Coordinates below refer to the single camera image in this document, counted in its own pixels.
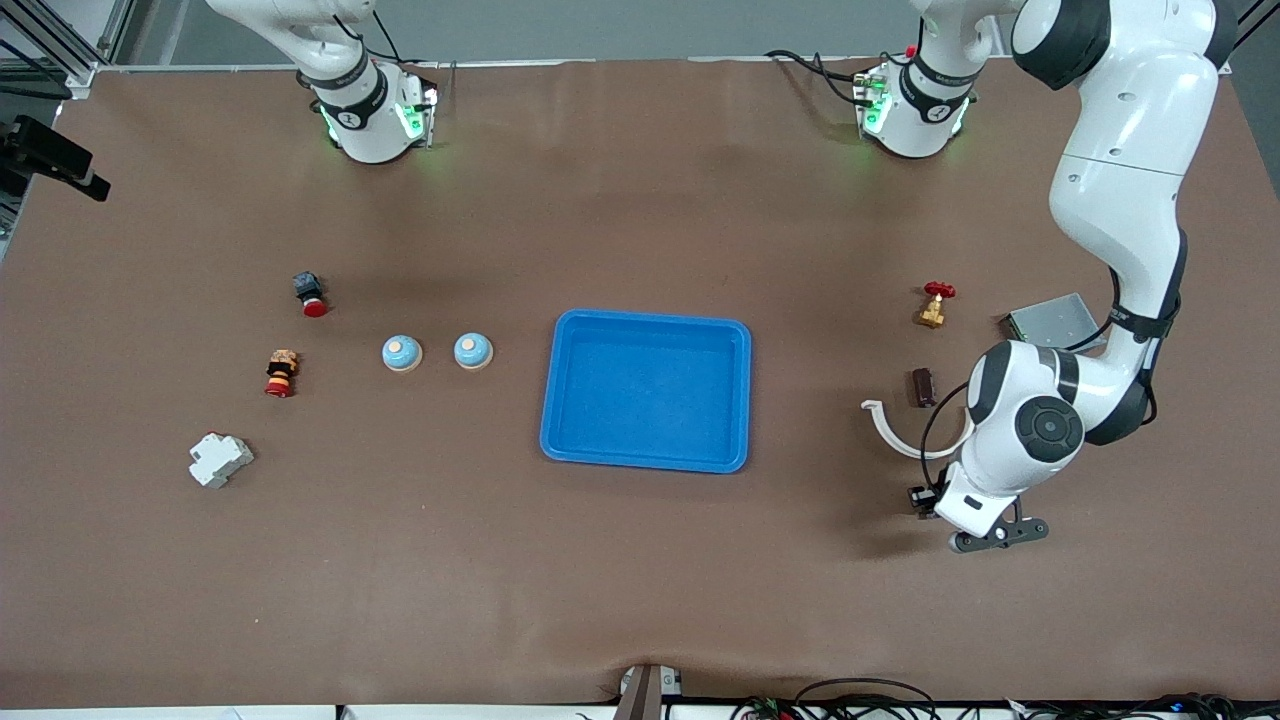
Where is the grey metal table bracket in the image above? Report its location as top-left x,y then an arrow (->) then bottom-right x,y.
615,663 -> 684,720

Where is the grey metal box module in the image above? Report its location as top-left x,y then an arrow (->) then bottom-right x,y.
1003,293 -> 1111,352

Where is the white circuit breaker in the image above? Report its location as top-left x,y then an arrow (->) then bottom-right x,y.
189,432 -> 255,489

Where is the blue plastic tray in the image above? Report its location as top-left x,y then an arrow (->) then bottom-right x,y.
540,309 -> 753,475

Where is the black cable bundle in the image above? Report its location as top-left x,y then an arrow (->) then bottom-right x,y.
1000,692 -> 1280,720

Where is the brass valve red handle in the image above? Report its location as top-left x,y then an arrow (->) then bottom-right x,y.
915,282 -> 957,329

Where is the white half ring clamp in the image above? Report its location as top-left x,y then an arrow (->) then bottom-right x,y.
861,400 -> 973,461

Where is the red yellow black stacked switch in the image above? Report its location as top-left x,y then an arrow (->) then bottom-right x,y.
264,349 -> 301,399

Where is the black looped cable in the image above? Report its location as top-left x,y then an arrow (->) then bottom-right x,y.
795,678 -> 938,720

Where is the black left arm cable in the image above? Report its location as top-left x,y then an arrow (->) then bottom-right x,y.
918,265 -> 1151,493

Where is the aluminium frame profile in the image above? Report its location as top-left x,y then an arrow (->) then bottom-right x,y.
0,0 -> 136,101
1220,0 -> 1280,77

